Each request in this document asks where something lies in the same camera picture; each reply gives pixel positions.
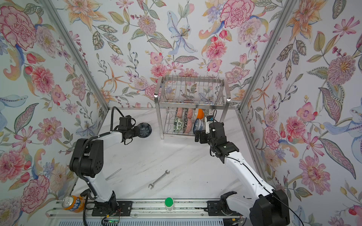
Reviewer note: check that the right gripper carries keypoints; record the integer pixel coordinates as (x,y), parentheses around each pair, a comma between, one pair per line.
(204,135)

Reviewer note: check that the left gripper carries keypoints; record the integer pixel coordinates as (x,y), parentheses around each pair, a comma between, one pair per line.
(136,131)

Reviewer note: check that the black checked bowl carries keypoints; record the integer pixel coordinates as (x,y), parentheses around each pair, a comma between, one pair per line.
(145,130)

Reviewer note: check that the orange white bowl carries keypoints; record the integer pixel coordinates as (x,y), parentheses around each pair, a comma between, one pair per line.
(200,114)

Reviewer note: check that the green geometric pattern bowl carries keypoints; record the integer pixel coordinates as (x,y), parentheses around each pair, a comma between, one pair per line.
(208,112)

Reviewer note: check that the green leaf pattern bowl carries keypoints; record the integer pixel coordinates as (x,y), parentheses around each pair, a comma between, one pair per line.
(178,125)

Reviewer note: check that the blue floral bowl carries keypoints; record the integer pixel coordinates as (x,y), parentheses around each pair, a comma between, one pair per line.
(198,125)

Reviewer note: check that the black floral pattern bowl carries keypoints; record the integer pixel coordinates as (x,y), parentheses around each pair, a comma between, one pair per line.
(189,113)

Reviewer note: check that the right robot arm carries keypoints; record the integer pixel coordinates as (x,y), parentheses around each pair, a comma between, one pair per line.
(260,203)

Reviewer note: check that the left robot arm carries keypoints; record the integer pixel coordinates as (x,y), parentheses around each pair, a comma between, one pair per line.
(87,160)

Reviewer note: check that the steel two-tier dish rack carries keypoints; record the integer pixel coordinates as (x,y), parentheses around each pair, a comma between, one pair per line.
(173,92)

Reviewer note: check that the steel open-end wrench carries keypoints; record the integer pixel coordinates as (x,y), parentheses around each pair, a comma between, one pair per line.
(151,185)

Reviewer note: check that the green emergency stop button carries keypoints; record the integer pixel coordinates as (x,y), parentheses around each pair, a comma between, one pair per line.
(169,203)

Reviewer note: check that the orange drink can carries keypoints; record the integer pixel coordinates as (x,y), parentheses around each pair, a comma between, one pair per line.
(73,203)

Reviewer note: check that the black handled screwdriver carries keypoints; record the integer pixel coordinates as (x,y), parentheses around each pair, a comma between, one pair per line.
(113,174)

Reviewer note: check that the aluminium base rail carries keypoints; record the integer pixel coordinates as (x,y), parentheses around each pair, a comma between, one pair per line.
(157,208)

